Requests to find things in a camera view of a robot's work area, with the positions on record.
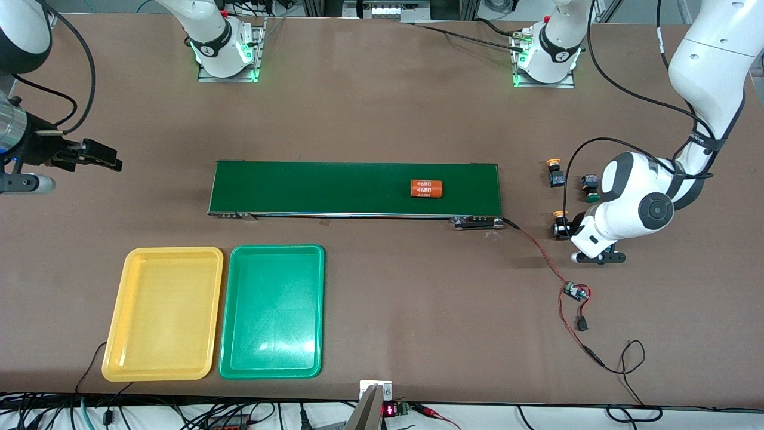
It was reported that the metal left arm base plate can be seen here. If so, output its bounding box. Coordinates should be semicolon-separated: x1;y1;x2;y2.
512;33;575;89

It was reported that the thin black looped cable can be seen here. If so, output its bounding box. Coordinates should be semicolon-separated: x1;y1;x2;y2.
603;340;663;422

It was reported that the green conveyor belt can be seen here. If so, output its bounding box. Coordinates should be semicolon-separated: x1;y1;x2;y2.
207;159;505;231

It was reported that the red and black conveyor cable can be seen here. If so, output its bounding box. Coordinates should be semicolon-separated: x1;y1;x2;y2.
503;219;606;368

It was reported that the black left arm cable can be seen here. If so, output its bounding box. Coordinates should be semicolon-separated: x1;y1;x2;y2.
563;0;717;211

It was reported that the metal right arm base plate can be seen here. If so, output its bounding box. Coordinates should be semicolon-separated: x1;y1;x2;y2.
197;18;266;83

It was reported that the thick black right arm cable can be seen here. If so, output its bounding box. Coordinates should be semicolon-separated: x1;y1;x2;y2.
45;0;96;135

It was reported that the red clip lead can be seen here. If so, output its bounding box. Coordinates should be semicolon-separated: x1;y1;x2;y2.
412;403;461;430

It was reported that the black base power cable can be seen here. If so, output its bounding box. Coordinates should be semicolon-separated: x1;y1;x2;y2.
412;18;526;51

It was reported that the yellow plastic tray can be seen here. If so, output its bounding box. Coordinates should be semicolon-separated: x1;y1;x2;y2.
101;247;224;382

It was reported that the green push button switch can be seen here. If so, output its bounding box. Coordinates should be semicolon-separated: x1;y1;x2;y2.
581;174;603;204

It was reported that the grey control box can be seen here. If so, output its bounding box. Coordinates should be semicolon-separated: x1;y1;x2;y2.
343;0;430;20

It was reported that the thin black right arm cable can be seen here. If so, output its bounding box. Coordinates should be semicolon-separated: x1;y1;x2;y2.
11;73;78;127

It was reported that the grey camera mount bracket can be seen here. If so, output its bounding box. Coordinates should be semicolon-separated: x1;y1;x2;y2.
344;380;393;430

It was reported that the orange cylindrical battery cell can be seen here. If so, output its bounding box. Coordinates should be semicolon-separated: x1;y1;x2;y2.
409;179;443;199

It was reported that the green plastic tray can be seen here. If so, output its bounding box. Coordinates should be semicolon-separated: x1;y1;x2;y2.
218;244;326;380

